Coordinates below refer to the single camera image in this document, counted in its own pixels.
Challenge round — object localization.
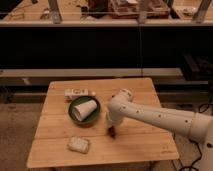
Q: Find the wooden folding table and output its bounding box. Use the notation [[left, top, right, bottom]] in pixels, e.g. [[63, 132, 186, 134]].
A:
[[27, 78, 179, 169]]

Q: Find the white paper cup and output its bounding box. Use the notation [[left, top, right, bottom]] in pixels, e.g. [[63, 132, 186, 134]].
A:
[[73, 100, 97, 121]]

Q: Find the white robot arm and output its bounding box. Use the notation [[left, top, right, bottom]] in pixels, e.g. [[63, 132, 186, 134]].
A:
[[106, 89, 213, 171]]

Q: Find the black floor cable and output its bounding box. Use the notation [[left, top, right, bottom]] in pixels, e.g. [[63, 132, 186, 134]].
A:
[[171, 103, 213, 171]]

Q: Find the white box with label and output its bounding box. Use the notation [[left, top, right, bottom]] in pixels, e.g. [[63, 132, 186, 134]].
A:
[[64, 89, 88, 100]]

